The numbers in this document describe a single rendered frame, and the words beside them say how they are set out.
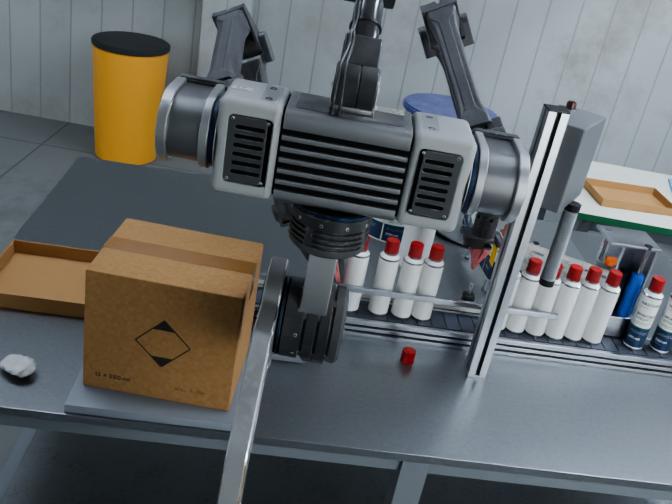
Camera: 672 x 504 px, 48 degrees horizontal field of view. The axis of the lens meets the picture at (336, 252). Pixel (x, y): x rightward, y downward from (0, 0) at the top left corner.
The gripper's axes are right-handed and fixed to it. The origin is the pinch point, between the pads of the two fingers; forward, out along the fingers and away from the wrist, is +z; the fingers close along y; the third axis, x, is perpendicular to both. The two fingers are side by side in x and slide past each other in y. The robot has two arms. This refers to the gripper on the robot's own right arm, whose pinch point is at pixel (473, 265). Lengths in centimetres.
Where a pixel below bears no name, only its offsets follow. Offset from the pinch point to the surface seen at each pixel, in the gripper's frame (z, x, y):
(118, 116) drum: 70, -273, 151
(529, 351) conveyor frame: 16.1, 11.6, -16.9
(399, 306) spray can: 10.1, 8.7, 18.1
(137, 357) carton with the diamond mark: 8, 47, 75
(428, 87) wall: 32, -320, -38
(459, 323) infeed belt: 13.7, 6.6, 1.3
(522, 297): 2.8, 8.1, -12.0
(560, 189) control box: -32.4, 23.9, -5.9
